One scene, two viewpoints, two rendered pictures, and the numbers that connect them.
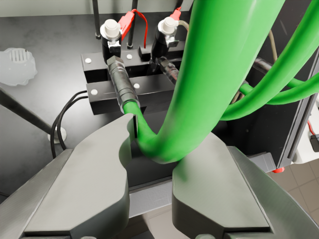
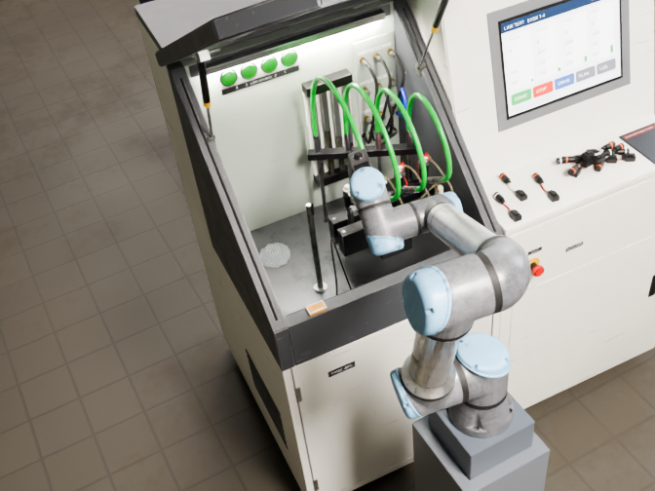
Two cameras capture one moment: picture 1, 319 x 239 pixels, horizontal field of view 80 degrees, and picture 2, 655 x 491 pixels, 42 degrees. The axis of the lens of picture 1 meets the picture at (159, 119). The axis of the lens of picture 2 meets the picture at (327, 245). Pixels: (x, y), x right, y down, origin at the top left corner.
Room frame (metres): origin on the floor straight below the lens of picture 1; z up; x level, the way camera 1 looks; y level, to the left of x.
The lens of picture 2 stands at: (-1.43, -0.80, 2.57)
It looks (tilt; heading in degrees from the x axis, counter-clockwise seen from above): 43 degrees down; 33
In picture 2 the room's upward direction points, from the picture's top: 7 degrees counter-clockwise
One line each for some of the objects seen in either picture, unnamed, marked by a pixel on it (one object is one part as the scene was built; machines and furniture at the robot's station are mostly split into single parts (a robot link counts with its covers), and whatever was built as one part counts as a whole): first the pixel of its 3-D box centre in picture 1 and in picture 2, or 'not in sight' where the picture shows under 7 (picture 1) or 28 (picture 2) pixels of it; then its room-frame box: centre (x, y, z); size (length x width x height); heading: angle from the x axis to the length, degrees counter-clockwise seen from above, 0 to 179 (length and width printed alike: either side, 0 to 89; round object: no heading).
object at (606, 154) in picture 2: not in sight; (596, 156); (0.63, -0.44, 1.01); 0.23 x 0.11 x 0.06; 143
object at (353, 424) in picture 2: not in sight; (399, 397); (-0.02, -0.08, 0.44); 0.65 x 0.02 x 0.68; 143
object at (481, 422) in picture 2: not in sight; (481, 398); (-0.28, -0.42, 0.95); 0.15 x 0.15 x 0.10
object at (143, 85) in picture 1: (162, 82); (389, 225); (0.23, 0.05, 0.91); 0.34 x 0.10 x 0.15; 143
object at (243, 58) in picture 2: not in sight; (295, 41); (0.29, 0.33, 1.43); 0.54 x 0.03 x 0.02; 143
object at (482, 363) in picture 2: not in sight; (480, 367); (-0.29, -0.42, 1.07); 0.13 x 0.12 x 0.14; 136
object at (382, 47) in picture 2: not in sight; (378, 86); (0.49, 0.19, 1.20); 0.13 x 0.03 x 0.31; 143
